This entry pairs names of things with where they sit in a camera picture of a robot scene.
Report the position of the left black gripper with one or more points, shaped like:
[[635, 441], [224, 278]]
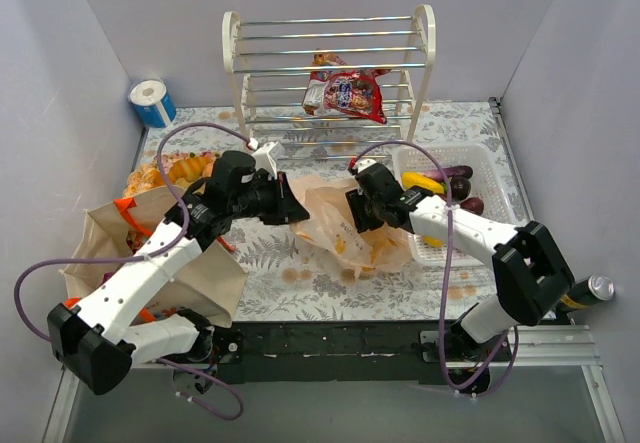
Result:
[[276, 198]]

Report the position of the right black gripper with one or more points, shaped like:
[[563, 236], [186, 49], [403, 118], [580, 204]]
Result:
[[360, 208]]

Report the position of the peach plastic grocery bag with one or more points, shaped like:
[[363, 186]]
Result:
[[331, 227]]

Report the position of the yellow lemon toy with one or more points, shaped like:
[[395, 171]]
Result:
[[432, 242]]

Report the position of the canvas tote bag orange handles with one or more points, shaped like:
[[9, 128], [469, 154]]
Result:
[[211, 285]]

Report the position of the dark plum toy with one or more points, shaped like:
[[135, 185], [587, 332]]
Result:
[[474, 205]]

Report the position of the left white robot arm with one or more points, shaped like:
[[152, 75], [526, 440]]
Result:
[[97, 338]]

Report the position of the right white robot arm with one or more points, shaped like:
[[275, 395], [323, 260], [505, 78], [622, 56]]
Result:
[[531, 274]]

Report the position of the yellow squash toy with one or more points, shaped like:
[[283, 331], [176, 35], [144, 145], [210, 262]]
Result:
[[411, 179]]

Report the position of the bread loaf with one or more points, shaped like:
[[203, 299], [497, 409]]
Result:
[[191, 168]]

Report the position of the purple eggplant toy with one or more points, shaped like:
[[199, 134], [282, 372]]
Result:
[[463, 171]]

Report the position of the floral bread tray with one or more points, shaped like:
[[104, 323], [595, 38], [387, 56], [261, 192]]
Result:
[[147, 176]]

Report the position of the white metal shelf rack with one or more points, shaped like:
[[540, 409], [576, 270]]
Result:
[[269, 65]]

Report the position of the red candy bag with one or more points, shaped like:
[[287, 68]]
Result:
[[354, 92]]

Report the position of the white plastic basket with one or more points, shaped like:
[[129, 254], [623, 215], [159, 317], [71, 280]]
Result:
[[485, 184]]

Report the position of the toilet paper roll blue wrap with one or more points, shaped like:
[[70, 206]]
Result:
[[153, 104]]

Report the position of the metal can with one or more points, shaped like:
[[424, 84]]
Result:
[[586, 293]]

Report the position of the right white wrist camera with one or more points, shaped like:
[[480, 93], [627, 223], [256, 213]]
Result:
[[364, 165]]

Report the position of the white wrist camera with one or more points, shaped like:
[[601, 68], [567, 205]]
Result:
[[364, 165], [266, 155]]

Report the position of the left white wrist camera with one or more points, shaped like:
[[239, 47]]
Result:
[[266, 155]]

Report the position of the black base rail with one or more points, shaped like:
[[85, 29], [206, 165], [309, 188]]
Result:
[[251, 352]]

